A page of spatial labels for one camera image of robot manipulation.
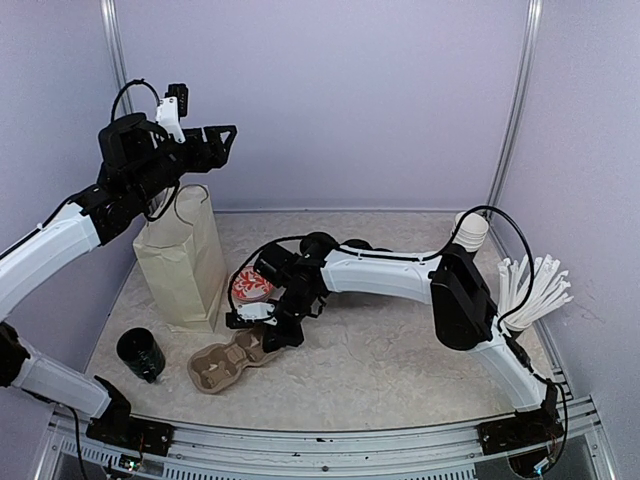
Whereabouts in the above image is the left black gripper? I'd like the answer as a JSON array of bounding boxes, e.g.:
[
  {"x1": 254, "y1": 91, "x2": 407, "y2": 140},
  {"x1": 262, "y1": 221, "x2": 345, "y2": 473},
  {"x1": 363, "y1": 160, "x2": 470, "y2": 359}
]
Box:
[{"x1": 129, "y1": 123, "x2": 236, "y2": 204}]

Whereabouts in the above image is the brown cardboard cup carrier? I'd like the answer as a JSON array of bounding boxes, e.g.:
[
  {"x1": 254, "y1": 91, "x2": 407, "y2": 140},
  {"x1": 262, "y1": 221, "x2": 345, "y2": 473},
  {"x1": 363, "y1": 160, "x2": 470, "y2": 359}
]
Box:
[{"x1": 187, "y1": 327, "x2": 282, "y2": 395}]

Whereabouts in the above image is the stack of paper cups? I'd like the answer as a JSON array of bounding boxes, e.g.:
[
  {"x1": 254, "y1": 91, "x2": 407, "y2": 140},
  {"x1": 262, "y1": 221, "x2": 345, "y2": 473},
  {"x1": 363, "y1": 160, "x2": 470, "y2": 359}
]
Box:
[{"x1": 451, "y1": 212, "x2": 489, "y2": 254}]

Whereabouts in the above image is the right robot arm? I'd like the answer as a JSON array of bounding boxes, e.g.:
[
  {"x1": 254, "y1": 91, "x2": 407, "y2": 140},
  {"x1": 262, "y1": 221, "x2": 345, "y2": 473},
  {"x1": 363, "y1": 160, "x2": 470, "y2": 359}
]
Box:
[{"x1": 254, "y1": 205, "x2": 569, "y2": 444}]

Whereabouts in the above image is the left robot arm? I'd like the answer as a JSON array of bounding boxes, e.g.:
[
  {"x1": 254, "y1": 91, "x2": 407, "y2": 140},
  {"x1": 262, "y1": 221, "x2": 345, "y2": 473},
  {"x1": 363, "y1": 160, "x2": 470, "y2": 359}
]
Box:
[{"x1": 1, "y1": 113, "x2": 237, "y2": 445}]

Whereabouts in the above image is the red white patterned bowl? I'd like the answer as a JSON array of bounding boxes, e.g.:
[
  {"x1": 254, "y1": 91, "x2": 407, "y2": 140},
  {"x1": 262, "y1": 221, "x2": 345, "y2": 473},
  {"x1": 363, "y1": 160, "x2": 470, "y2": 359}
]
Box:
[{"x1": 231, "y1": 265, "x2": 276, "y2": 303}]

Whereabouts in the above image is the stack of black lids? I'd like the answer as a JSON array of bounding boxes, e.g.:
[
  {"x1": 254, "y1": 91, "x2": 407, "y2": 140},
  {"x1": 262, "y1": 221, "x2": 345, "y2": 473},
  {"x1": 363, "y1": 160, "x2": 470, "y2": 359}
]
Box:
[{"x1": 343, "y1": 239, "x2": 390, "y2": 252}]

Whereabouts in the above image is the beige paper bag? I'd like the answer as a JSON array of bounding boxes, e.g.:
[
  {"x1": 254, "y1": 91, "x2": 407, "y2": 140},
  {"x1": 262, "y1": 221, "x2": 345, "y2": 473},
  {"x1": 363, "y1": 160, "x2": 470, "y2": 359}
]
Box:
[{"x1": 133, "y1": 184, "x2": 228, "y2": 333}]

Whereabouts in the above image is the dark green black can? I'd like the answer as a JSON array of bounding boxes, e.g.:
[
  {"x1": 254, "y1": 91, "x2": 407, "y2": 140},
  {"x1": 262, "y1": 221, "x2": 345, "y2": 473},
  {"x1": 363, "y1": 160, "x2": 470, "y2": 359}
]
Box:
[{"x1": 116, "y1": 327, "x2": 166, "y2": 384}]

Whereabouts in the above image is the cup holding straws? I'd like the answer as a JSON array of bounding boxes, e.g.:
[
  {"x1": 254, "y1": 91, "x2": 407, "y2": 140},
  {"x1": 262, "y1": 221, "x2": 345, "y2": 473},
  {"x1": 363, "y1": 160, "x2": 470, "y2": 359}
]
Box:
[{"x1": 503, "y1": 321, "x2": 532, "y2": 340}]

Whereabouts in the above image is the bundle of white straws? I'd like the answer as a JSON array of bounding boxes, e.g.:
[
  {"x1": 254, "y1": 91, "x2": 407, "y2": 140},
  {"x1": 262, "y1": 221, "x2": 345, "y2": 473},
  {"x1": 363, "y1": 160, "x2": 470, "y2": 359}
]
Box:
[{"x1": 497, "y1": 255, "x2": 573, "y2": 331}]

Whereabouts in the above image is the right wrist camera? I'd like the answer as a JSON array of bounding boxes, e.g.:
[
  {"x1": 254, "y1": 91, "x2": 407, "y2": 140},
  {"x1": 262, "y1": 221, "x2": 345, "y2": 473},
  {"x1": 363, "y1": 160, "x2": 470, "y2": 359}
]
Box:
[{"x1": 225, "y1": 300, "x2": 277, "y2": 329}]

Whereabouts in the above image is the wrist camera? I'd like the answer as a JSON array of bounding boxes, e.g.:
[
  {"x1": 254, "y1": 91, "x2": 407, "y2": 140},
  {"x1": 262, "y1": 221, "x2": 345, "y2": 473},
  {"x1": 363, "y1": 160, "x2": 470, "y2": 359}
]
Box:
[
  {"x1": 155, "y1": 83, "x2": 189, "y2": 144},
  {"x1": 225, "y1": 300, "x2": 277, "y2": 329}
]

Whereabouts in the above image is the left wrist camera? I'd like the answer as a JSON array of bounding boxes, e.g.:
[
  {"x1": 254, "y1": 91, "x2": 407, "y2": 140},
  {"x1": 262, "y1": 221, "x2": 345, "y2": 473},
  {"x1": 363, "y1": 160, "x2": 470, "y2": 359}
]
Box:
[{"x1": 155, "y1": 83, "x2": 189, "y2": 144}]

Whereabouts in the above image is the left corner metal post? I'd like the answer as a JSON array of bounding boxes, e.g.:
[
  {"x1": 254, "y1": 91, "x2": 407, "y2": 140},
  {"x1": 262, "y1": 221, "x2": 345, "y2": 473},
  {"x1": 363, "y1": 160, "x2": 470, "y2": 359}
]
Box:
[{"x1": 99, "y1": 0, "x2": 128, "y2": 92}]

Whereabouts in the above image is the corner metal post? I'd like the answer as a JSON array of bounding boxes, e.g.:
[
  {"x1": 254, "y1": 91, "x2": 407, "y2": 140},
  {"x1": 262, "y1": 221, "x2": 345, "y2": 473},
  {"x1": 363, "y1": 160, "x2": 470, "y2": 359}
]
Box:
[
  {"x1": 99, "y1": 0, "x2": 128, "y2": 92},
  {"x1": 487, "y1": 0, "x2": 544, "y2": 207}
]

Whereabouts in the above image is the aluminium front rail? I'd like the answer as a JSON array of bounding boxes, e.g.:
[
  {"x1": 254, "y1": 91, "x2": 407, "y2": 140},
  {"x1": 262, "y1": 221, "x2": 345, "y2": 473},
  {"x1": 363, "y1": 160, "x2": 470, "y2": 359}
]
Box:
[{"x1": 47, "y1": 397, "x2": 609, "y2": 480}]

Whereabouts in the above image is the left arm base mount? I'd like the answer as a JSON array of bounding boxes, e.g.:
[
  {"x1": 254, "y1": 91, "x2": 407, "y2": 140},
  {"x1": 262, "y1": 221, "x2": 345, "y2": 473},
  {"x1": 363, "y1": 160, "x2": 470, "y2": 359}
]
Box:
[{"x1": 86, "y1": 376, "x2": 174, "y2": 457}]

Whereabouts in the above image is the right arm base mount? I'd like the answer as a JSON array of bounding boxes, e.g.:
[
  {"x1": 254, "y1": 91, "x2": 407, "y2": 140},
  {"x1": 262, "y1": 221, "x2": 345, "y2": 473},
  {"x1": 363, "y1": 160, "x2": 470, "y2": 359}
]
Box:
[{"x1": 476, "y1": 383, "x2": 567, "y2": 455}]

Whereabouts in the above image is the right corner metal post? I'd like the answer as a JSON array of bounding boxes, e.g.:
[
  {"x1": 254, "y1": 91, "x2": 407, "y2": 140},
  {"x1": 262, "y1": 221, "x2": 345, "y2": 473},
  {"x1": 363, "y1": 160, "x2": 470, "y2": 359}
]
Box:
[{"x1": 487, "y1": 0, "x2": 544, "y2": 207}]

